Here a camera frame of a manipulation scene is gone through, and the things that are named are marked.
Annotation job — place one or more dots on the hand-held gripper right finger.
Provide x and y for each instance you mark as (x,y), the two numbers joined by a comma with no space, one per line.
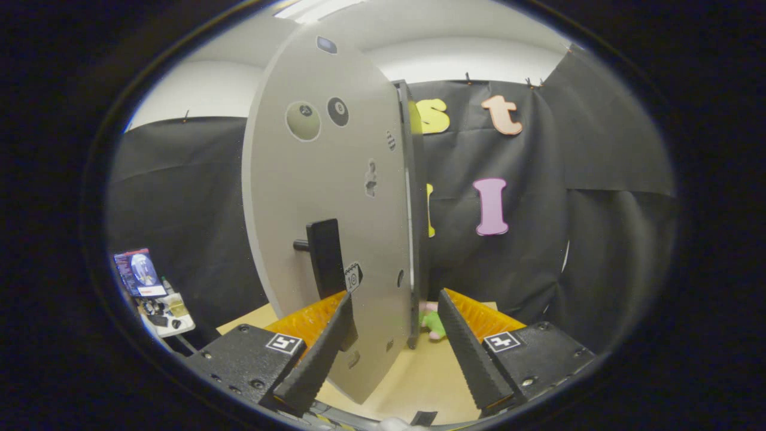
(470,353)

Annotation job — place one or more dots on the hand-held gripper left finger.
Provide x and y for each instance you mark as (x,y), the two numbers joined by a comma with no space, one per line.
(323,353)

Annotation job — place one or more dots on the grey shoe cabinet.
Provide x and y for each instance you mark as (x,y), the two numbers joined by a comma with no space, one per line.
(418,251)

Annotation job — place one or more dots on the pink and green plush toy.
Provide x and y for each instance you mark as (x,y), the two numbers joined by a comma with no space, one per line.
(432,323)

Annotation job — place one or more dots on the small black flat object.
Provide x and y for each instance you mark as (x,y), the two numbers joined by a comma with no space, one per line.
(423,418)

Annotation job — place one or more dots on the white tray with small items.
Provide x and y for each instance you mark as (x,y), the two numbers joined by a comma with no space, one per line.
(167,317)

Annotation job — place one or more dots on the black backdrop cloth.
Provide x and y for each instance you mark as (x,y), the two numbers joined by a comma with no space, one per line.
(598,239)

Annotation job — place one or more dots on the blue printed package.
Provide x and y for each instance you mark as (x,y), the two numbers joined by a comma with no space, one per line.
(140,272)

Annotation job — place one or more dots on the long ceiling light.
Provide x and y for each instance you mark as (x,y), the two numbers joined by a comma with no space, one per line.
(317,8)

